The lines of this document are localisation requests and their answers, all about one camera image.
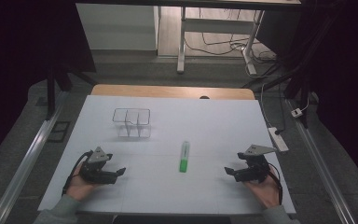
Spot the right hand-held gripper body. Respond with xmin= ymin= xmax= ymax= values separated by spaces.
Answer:
xmin=237 ymin=144 xmax=278 ymax=183

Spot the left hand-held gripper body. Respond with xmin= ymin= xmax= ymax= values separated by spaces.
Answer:
xmin=79 ymin=146 xmax=114 ymax=179

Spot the person's left hand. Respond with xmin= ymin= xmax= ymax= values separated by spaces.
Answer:
xmin=65 ymin=163 xmax=98 ymax=202

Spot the person's right hand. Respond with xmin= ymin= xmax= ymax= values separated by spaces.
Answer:
xmin=243 ymin=165 xmax=282 ymax=209

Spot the white power strip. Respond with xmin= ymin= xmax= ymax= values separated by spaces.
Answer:
xmin=267 ymin=126 xmax=290 ymax=153

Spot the green highlighter marker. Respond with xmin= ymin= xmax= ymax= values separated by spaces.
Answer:
xmin=178 ymin=140 xmax=191 ymax=174

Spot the clear plastic divided organizer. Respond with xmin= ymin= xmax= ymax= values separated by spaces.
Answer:
xmin=111 ymin=107 xmax=153 ymax=139

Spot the white table cover sheet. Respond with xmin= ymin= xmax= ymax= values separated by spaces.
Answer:
xmin=37 ymin=94 xmax=296 ymax=217

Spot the small white adapter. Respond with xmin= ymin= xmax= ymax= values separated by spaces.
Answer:
xmin=290 ymin=107 xmax=304 ymax=119

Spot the black stand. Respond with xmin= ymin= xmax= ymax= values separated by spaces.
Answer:
xmin=45 ymin=66 xmax=99 ymax=121

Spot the white cabinet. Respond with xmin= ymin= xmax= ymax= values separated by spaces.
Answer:
xmin=76 ymin=3 xmax=160 ymax=51

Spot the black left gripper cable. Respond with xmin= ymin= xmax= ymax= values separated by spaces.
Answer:
xmin=62 ymin=149 xmax=93 ymax=196

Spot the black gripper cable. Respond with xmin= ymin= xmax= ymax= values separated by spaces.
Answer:
xmin=62 ymin=149 xmax=93 ymax=196
xmin=268 ymin=162 xmax=284 ymax=205

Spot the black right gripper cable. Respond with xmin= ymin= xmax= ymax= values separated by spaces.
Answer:
xmin=268 ymin=162 xmax=284 ymax=205

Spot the white power strip cable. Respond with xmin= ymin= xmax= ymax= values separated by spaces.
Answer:
xmin=259 ymin=82 xmax=274 ymax=129

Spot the aluminium rail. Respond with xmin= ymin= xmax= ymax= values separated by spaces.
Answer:
xmin=284 ymin=98 xmax=357 ymax=224
xmin=0 ymin=91 xmax=70 ymax=224

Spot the black floor cable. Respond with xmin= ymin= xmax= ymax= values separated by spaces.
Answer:
xmin=184 ymin=7 xmax=278 ymax=63

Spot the white desk frame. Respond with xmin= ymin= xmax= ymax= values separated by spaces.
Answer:
xmin=176 ymin=5 xmax=266 ymax=77

